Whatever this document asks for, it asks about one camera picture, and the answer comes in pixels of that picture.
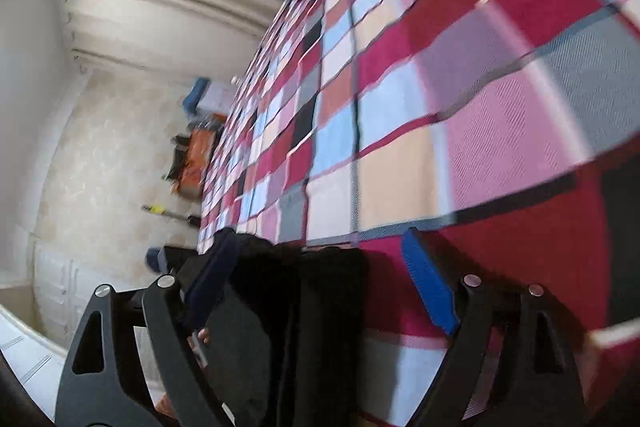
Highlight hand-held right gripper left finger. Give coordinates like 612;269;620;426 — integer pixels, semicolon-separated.
55;228;241;427

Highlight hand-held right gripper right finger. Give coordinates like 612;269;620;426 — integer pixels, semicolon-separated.
401;227;587;427

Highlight black pants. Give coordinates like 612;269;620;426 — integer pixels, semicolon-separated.
177;232;370;427

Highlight dark object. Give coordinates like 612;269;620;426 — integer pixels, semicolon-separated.
145;244;201;273

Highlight yellow-tipped stick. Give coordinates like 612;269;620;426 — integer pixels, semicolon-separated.
141;204;201;226

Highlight orange bag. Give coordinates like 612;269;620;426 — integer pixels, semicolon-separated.
164;116;224;200

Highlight white panelled cabinet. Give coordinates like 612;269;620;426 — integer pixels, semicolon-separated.
31;241;81;348

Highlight blue and white box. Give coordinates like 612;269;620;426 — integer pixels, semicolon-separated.
182;78;238;115

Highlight plaid bed sheet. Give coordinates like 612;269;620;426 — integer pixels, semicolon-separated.
197;0;640;427

